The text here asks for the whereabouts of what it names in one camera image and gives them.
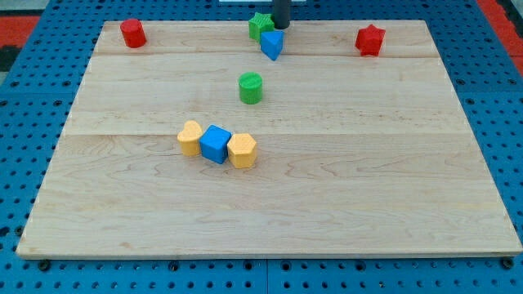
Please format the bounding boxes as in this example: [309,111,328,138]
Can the green star block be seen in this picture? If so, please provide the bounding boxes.
[248,12,275,43]

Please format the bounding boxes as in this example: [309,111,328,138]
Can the red cylinder block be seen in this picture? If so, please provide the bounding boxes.
[120,19,147,48]

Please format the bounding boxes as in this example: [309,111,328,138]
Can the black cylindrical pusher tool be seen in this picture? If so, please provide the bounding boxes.
[272,0,291,29]

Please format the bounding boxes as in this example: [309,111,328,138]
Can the blue triangle block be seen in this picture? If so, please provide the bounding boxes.
[260,31,284,61]

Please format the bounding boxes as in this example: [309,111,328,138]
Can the blue cube block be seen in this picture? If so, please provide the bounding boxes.
[199,125,232,164]

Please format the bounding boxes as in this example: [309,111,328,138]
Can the red star block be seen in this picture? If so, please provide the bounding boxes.
[355,24,386,56]

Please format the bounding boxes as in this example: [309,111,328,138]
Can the yellow hexagon block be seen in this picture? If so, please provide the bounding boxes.
[227,133,257,168]

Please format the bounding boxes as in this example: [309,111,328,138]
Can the yellow heart block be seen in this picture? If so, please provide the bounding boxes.
[177,120,203,157]

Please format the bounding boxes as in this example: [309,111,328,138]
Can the wooden board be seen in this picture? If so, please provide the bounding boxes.
[16,20,522,260]

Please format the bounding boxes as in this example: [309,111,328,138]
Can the green cylinder block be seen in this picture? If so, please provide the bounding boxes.
[238,72,263,105]

